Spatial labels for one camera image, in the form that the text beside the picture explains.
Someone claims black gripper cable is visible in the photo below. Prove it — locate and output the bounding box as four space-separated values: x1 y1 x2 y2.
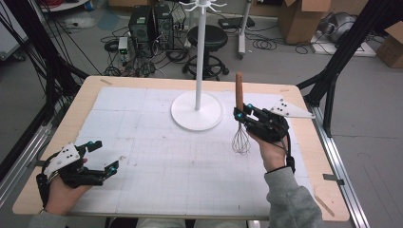
279 132 297 174

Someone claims white floor platform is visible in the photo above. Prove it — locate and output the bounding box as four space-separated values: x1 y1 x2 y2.
309 30 377 59

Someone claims coiled black cable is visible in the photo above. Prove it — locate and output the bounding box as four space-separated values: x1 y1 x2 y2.
251 37 278 51

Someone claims person's left hand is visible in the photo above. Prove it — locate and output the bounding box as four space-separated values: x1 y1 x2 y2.
46 175 93 217

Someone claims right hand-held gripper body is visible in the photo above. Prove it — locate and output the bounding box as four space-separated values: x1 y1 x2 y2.
246 98 317 143

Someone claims tangle of black cables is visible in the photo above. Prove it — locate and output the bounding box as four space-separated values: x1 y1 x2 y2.
100 25 191 79

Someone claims white grid mat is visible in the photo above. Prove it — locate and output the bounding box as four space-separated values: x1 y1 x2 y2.
70 85 321 219

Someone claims white hook rack stand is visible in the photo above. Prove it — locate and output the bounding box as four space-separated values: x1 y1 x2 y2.
170 0 228 132

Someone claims person's right hand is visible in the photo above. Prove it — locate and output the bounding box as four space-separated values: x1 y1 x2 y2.
250 131 291 174

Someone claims aluminium rail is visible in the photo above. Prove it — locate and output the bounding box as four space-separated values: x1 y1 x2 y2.
306 104 371 228
0 123 53 207

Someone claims black wrist strap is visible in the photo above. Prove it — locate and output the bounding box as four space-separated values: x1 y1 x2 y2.
35 173 52 209

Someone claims large open cardboard box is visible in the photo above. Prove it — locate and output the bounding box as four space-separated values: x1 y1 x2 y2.
278 0 333 46

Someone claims grey round appliance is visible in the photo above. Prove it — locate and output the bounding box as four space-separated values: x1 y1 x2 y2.
317 11 357 44

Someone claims wooden handled wire whisk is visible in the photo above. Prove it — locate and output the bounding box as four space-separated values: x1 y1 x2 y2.
231 71 252 156

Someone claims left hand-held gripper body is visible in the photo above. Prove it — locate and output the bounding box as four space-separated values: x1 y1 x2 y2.
42 142 106 189

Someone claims grey metal clamp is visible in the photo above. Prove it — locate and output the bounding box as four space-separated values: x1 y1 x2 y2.
322 173 346 186

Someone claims small grey electronics box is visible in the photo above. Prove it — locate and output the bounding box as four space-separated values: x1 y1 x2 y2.
117 36 130 63

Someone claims black computer tower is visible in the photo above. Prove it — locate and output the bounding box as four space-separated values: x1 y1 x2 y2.
152 3 175 51
127 5 154 51

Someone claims white cabinet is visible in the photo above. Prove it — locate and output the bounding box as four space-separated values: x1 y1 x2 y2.
0 9 29 61

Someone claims black round stool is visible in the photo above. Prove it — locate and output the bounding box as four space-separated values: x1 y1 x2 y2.
182 24 231 82

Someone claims flat black device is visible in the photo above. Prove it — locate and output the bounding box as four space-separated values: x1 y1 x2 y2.
218 16 257 30

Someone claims small cardboard box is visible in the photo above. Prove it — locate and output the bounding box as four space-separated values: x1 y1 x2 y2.
375 21 403 69

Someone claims thin wooden stick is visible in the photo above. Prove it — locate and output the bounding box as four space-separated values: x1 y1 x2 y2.
313 193 336 219

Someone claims white round table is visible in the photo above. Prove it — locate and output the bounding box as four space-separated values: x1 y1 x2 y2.
37 0 90 13

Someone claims white stand leg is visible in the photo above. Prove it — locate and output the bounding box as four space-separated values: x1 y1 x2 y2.
237 0 252 61

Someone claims black metal frame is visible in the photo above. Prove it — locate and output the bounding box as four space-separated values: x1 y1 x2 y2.
297 0 403 138
0 0 89 127

